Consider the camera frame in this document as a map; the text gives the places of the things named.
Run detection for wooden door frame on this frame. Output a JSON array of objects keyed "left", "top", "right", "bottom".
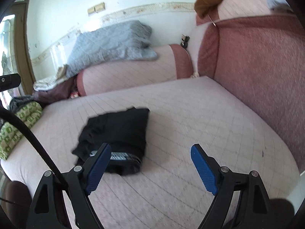
[{"left": 13, "top": 0, "right": 36, "bottom": 93}]

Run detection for black pants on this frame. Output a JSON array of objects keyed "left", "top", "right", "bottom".
[{"left": 71, "top": 107, "right": 150, "bottom": 177}]

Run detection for black cable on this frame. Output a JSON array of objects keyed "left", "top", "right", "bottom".
[{"left": 0, "top": 111, "right": 69, "bottom": 189}]

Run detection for light pink quilted cushion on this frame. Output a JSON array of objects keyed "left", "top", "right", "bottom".
[{"left": 195, "top": 0, "right": 271, "bottom": 27}]

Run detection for white floral sheet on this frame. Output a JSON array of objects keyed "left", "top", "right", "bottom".
[{"left": 33, "top": 65, "right": 69, "bottom": 91}]

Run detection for pink bolster pillow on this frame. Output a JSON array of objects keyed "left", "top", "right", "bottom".
[{"left": 77, "top": 43, "right": 194, "bottom": 96}]

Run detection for purple blanket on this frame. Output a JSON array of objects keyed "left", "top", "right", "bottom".
[{"left": 32, "top": 77, "right": 80, "bottom": 105}]

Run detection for dark pink back cushion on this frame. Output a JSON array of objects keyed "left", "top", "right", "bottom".
[{"left": 195, "top": 13, "right": 305, "bottom": 172}]

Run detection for grey quilted blanket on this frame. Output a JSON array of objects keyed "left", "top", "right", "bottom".
[{"left": 65, "top": 20, "right": 159, "bottom": 79}]

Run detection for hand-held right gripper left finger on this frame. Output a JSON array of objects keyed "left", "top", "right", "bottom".
[{"left": 26, "top": 143, "right": 112, "bottom": 229}]

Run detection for pink quilted bed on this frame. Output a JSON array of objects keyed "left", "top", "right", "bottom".
[{"left": 0, "top": 75, "right": 301, "bottom": 229}]

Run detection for green patterned quilt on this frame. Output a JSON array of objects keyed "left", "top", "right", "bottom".
[{"left": 0, "top": 101, "right": 43, "bottom": 161}]

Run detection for dark grey clothing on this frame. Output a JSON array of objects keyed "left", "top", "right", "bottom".
[{"left": 9, "top": 95, "right": 36, "bottom": 110}]

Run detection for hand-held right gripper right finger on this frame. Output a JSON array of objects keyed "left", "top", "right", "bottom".
[{"left": 190, "top": 144, "right": 278, "bottom": 229}]

